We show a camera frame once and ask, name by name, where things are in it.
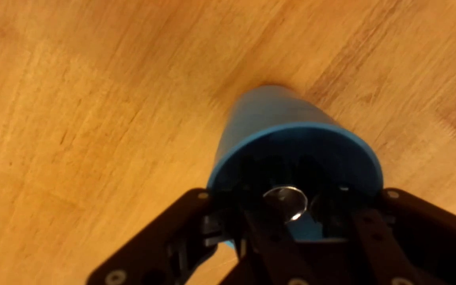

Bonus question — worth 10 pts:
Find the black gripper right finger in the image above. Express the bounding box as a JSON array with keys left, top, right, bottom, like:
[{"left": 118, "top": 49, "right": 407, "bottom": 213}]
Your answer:
[{"left": 296, "top": 186, "right": 456, "bottom": 285}]

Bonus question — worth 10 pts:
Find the light blue plastic cup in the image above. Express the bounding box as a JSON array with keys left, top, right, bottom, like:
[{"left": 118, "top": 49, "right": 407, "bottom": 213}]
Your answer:
[{"left": 205, "top": 83, "right": 385, "bottom": 250}]

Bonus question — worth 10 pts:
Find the shiny metal ring object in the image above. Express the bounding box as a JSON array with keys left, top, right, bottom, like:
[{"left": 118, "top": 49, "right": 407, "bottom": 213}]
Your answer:
[{"left": 263, "top": 183, "right": 312, "bottom": 224}]

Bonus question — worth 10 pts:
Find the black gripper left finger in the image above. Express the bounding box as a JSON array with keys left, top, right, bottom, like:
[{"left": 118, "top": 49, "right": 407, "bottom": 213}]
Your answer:
[{"left": 86, "top": 186, "right": 300, "bottom": 285}]

